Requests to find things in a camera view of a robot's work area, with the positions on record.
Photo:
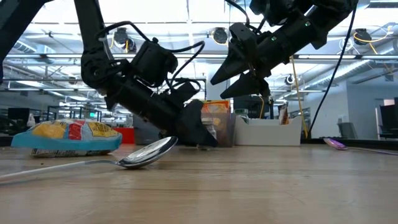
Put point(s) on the orange ramen packet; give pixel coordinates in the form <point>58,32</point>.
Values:
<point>214,107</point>

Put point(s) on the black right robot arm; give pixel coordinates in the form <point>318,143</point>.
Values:
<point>329,9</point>

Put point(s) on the white building column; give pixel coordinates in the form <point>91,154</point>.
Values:
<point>214,93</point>

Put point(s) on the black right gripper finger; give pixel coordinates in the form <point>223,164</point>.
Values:
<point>248,85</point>
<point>241,46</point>

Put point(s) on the black camera stand frame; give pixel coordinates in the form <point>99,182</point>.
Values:
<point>203,85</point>

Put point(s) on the black aluminium table frame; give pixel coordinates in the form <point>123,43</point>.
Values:
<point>363,142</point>

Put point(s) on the green exit sign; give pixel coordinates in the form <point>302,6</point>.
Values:
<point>92,114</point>

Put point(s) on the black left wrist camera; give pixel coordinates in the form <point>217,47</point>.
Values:
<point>152,62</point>

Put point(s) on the white plastic bin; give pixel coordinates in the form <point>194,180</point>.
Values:
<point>267,133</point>

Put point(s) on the brown snack sachet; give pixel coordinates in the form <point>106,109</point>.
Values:
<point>283,115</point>

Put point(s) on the blue yellow ramen packet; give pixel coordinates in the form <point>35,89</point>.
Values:
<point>46,130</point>

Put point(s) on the person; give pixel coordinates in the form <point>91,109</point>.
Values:
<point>31,119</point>

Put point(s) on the black monitor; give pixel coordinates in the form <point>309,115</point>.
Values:
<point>248,107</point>
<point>390,119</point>

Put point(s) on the grey waste bin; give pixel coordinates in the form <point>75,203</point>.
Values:
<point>347,130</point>

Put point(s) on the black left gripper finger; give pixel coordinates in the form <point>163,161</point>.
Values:
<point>191,127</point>

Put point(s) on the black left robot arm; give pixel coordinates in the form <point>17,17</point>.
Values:
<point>90,25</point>

